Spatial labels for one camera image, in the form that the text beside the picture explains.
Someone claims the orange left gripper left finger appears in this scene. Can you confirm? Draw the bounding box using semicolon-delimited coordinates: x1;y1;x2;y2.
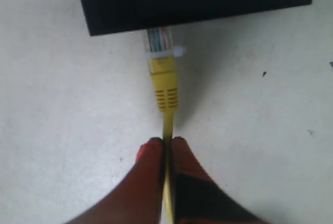
68;138;164;223

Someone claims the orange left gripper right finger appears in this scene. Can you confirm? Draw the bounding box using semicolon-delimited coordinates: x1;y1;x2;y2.
171;137;265;223

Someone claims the yellow ethernet cable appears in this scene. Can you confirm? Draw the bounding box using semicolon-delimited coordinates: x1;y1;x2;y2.
143;26;187;224

